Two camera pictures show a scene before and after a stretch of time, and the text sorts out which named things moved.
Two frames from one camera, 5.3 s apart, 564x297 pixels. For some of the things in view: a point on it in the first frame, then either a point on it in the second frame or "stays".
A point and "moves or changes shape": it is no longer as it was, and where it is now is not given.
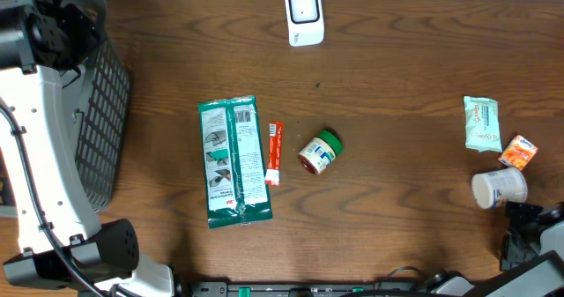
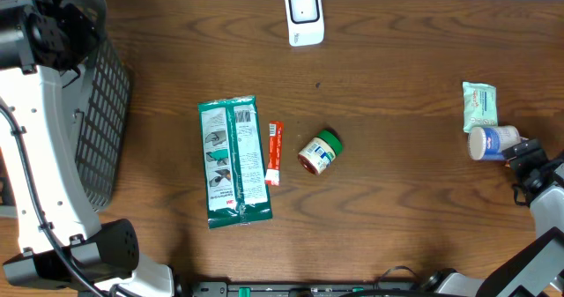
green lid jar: [318, 155] stays
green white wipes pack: [483, 131] moves or changes shape
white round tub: [493, 189] -> [487, 144]
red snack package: [275, 152] stays
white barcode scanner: [304, 15] stays
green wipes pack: [236, 187] stays
